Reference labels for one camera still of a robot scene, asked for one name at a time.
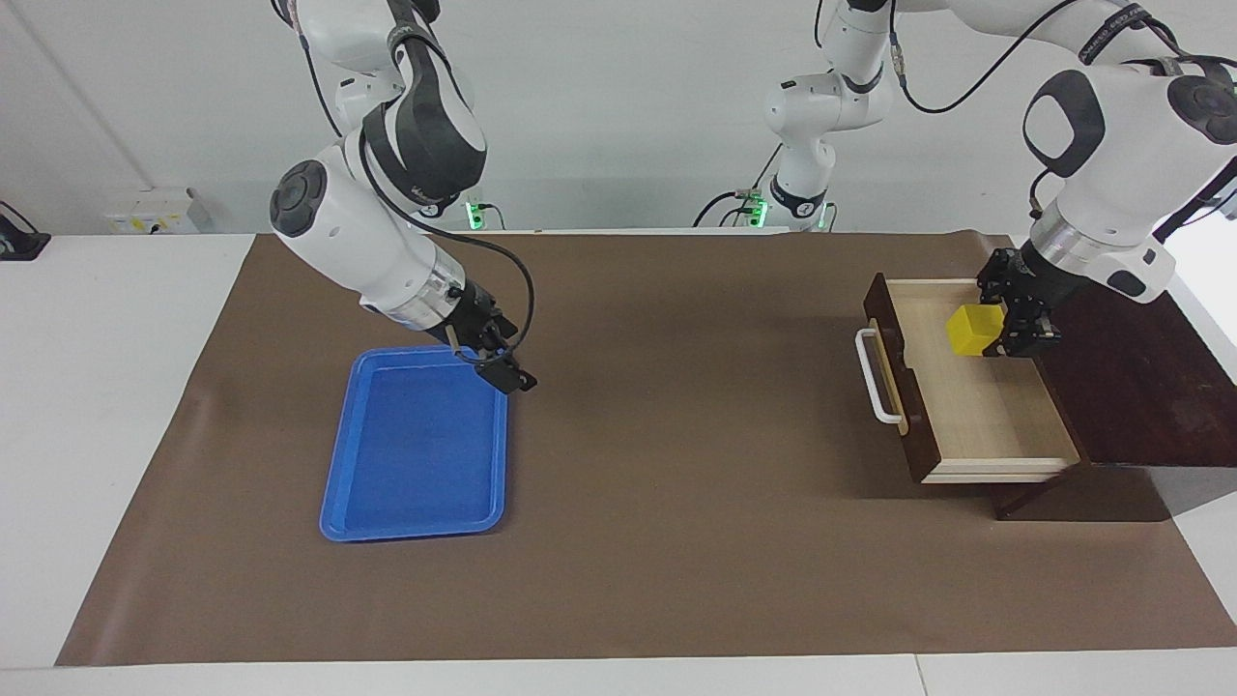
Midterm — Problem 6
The wooden drawer with white handle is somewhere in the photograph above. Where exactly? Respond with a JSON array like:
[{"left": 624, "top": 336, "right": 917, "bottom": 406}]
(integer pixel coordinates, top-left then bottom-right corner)
[{"left": 854, "top": 273, "right": 1083, "bottom": 485}]

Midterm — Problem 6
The white wall socket box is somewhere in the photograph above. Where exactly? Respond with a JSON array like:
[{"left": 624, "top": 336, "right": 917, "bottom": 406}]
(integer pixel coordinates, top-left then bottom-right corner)
[{"left": 103, "top": 188, "right": 216, "bottom": 236}]

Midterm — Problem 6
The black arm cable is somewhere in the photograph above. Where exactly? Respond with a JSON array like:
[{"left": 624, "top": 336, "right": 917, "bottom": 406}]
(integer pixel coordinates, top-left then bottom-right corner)
[
  {"left": 356, "top": 124, "right": 536, "bottom": 364},
  {"left": 812, "top": 0, "right": 1237, "bottom": 225}
]

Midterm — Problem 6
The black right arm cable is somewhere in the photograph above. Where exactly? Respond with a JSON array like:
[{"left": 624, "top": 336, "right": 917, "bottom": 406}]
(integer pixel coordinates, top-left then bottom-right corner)
[{"left": 356, "top": 124, "right": 536, "bottom": 364}]

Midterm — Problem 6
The dark wooden cabinet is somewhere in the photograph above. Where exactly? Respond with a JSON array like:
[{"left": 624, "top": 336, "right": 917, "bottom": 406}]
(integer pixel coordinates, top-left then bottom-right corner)
[{"left": 990, "top": 278, "right": 1237, "bottom": 523}]

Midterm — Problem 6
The blue plastic tray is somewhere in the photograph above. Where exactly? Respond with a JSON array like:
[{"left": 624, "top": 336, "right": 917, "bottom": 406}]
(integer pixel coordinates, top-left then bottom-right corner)
[{"left": 319, "top": 345, "right": 510, "bottom": 543}]

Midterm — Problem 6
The yellow block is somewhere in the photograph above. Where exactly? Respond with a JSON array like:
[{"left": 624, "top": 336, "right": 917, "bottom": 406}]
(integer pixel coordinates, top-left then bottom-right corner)
[{"left": 946, "top": 303, "right": 1007, "bottom": 358}]

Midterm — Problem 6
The brown paper table mat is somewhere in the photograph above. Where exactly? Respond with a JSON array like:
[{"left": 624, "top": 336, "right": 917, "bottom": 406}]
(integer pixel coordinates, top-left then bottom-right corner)
[{"left": 55, "top": 230, "right": 1237, "bottom": 668}]

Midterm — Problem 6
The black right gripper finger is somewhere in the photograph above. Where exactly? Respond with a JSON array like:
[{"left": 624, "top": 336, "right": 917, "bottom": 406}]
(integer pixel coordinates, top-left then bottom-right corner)
[
  {"left": 502, "top": 345, "right": 539, "bottom": 392},
  {"left": 474, "top": 349, "right": 529, "bottom": 396}
]

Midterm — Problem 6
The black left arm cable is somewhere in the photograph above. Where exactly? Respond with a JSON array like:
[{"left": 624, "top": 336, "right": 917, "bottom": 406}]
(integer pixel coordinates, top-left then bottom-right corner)
[{"left": 812, "top": 0, "right": 1237, "bottom": 225}]

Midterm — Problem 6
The black camera stand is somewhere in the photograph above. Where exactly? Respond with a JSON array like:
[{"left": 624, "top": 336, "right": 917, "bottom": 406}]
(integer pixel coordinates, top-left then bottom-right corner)
[{"left": 1155, "top": 159, "right": 1237, "bottom": 245}]

